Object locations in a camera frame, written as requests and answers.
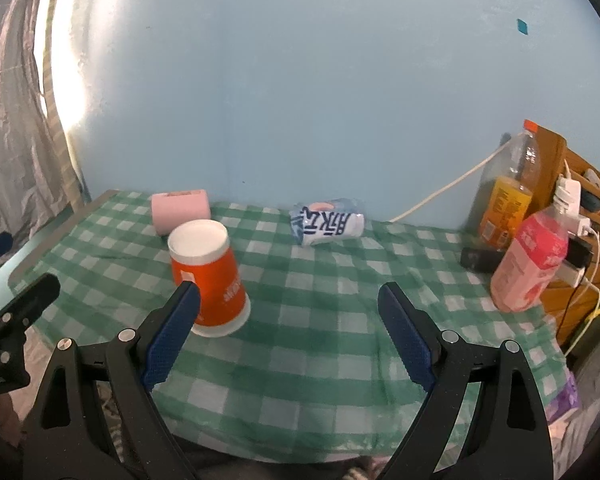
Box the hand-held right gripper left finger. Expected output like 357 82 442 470
22 281 202 480

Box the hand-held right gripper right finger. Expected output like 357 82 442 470
377 281 554 480

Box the orange paper cup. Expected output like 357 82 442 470
167 219 251 338

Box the green checkered tablecloth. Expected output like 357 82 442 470
10 189 574 462

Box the small black device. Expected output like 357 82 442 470
460 246 507 275

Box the pink rectangular box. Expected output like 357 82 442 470
151 189 212 237

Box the grey curtain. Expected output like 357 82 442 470
0 0 92 243

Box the pink drink bottle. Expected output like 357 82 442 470
490 204 570 314

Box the blue and white tissue packet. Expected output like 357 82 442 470
288 198 366 247

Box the orange-capped bottle with yellow label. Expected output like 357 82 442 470
467 119 544 252

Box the black plug adapter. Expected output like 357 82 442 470
567 237 594 270

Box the white power strip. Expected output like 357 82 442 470
554 210 595 287

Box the white plug adapter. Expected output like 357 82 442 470
554 175 582 216

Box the wooden shelf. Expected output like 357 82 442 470
522 127 600 347

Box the thick white power cable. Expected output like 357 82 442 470
387 141 512 223

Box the thin white charging cable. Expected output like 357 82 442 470
564 232 600 357

